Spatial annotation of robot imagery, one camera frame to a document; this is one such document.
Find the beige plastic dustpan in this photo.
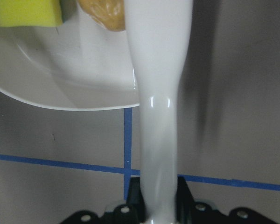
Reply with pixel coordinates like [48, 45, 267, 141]
[0, 0, 139, 111]

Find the brown potato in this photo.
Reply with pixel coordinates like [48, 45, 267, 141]
[78, 0, 126, 32]

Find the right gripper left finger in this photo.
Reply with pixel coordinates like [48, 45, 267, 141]
[127, 177, 146, 223]

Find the yellow green sponge piece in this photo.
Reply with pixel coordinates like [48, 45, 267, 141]
[0, 0, 63, 28]

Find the beige hand brush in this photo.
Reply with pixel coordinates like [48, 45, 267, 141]
[124, 0, 193, 224]

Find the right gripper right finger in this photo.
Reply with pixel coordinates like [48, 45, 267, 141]
[176, 177, 195, 224]

